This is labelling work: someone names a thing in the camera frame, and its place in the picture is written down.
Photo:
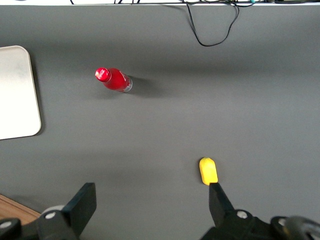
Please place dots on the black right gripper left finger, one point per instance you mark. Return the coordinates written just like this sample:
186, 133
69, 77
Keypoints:
82, 202

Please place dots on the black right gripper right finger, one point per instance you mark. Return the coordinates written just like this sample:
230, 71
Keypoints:
221, 207

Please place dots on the white rectangular tray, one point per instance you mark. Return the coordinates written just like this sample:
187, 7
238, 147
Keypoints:
15, 95

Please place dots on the yellow lemon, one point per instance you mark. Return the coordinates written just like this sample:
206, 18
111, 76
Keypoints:
208, 171

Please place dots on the wooden two-drawer cabinet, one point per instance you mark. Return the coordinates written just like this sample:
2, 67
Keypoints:
12, 207

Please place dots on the red soda bottle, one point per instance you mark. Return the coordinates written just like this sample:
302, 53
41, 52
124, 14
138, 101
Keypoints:
115, 80

